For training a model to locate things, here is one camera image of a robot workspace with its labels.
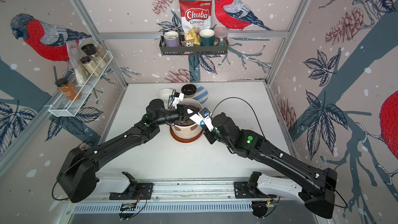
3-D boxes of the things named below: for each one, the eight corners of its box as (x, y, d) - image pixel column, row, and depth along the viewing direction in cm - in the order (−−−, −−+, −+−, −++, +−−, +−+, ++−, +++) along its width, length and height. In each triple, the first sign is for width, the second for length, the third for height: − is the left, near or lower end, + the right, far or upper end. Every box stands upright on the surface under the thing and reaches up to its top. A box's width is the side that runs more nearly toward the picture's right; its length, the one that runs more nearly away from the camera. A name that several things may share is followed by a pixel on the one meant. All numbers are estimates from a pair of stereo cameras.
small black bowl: (182, 97, 115) (181, 91, 110) (183, 90, 120) (182, 84, 115) (196, 97, 115) (195, 91, 110) (196, 90, 120) (196, 84, 115)
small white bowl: (160, 100, 114) (158, 94, 109) (161, 94, 118) (159, 88, 113) (172, 100, 114) (170, 94, 109) (173, 94, 118) (171, 88, 113)
